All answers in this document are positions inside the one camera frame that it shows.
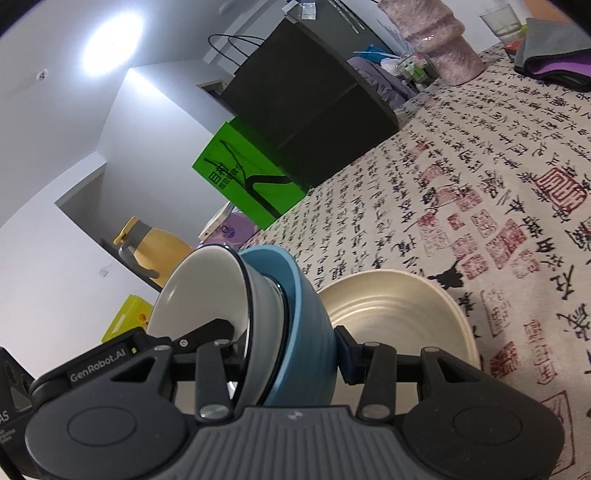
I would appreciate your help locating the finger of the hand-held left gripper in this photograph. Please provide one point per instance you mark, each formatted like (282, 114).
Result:
(207, 330)

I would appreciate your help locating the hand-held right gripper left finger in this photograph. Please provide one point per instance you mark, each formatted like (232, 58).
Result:
(213, 369)

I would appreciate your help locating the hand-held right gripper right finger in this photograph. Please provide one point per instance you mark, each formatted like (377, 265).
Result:
(348, 355)

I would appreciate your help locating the blue bowl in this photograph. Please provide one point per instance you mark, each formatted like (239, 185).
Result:
(309, 332)

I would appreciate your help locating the cream plate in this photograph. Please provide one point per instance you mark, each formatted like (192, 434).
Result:
(397, 314)

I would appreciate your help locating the yellow-green snack box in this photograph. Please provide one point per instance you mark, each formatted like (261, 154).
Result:
(124, 318)

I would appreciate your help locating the yellow thermos jug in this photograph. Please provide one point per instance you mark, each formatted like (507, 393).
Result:
(157, 249)

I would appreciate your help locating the purple tissue pack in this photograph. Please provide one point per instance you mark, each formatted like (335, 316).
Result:
(231, 230)

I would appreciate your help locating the green paper bag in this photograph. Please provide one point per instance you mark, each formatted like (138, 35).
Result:
(249, 184)

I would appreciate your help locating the printed tablecloth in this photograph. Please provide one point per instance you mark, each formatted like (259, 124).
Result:
(461, 184)

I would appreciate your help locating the black paper bag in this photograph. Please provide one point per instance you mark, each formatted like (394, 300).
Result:
(309, 101)

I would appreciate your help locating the purple jacket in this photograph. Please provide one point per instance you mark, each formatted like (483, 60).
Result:
(383, 78)

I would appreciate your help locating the ceiling smoke detector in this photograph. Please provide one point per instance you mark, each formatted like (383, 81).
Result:
(42, 74)

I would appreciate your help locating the clear organizer with bottles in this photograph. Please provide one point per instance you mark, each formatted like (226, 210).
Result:
(415, 67)

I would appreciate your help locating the blue plastic bag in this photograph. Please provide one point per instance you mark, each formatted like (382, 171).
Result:
(374, 53)

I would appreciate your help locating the bright ceiling light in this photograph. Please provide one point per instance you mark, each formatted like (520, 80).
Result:
(111, 41)

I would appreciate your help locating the pink textured vase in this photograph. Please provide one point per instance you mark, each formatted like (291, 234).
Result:
(434, 37)

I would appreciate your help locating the grey refrigerator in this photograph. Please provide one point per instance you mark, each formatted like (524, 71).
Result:
(332, 23)

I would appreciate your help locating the clear plastic pouch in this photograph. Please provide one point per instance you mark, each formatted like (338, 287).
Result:
(304, 9)

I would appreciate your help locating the red box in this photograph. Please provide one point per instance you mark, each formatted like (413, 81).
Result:
(512, 45)

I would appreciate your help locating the grey and purple cloth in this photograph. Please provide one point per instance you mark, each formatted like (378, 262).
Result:
(554, 50)

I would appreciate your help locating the clear glass cup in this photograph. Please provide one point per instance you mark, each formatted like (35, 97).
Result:
(503, 21)

